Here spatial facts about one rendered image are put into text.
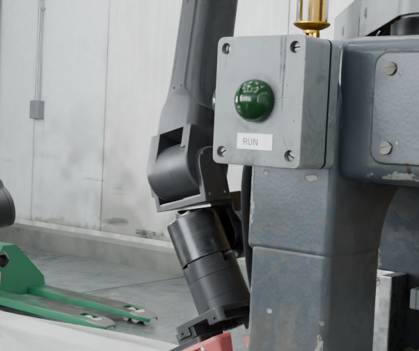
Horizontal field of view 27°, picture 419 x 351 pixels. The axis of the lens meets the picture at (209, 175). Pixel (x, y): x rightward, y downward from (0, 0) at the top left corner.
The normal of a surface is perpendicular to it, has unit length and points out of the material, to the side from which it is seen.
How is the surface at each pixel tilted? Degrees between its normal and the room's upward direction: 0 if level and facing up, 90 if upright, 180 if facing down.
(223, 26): 77
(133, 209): 90
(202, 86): 67
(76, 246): 90
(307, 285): 90
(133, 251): 90
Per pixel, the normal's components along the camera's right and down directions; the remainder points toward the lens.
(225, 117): -0.63, 0.01
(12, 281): 0.77, -0.18
